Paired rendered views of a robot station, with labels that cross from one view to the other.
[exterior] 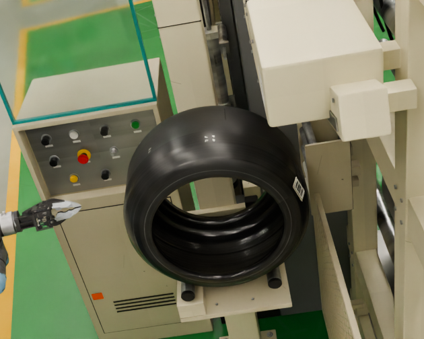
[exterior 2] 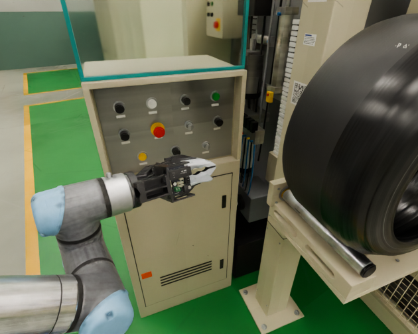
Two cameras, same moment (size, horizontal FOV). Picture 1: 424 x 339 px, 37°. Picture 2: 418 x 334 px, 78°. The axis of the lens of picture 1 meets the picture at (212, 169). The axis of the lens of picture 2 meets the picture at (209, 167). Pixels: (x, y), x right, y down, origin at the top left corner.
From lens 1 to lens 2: 1.68 m
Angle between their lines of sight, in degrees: 22
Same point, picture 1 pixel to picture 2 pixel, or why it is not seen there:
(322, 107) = not seen: outside the picture
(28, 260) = (52, 249)
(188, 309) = (359, 287)
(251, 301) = (398, 263)
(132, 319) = (173, 289)
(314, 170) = not seen: hidden behind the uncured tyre
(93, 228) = (156, 209)
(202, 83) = (361, 12)
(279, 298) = not seen: outside the picture
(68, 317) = not seen: hidden behind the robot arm
